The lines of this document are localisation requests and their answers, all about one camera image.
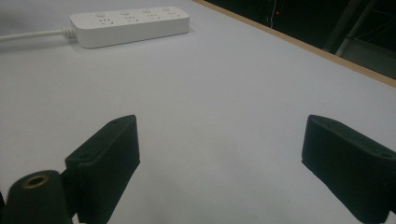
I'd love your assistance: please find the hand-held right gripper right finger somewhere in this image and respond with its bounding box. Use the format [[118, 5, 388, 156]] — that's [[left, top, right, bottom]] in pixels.
[[301, 114, 396, 224]]

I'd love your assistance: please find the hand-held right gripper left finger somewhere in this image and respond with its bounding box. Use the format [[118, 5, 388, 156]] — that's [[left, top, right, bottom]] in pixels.
[[64, 114, 141, 224]]

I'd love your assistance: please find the metal stand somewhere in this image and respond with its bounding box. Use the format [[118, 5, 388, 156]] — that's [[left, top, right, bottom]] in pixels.
[[321, 0, 396, 58]]

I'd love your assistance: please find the white power strip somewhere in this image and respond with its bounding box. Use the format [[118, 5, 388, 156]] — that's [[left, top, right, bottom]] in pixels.
[[68, 6, 191, 49]]

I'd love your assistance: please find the white power strip cable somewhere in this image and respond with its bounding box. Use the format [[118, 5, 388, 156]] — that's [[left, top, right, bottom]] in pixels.
[[0, 27, 78, 43]]

